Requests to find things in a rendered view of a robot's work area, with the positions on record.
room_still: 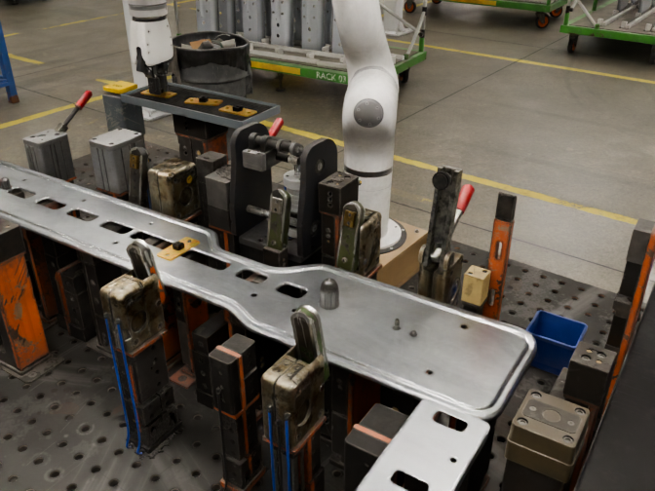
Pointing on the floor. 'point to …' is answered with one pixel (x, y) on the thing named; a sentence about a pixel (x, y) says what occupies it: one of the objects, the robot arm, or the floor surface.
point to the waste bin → (212, 64)
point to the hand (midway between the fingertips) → (158, 84)
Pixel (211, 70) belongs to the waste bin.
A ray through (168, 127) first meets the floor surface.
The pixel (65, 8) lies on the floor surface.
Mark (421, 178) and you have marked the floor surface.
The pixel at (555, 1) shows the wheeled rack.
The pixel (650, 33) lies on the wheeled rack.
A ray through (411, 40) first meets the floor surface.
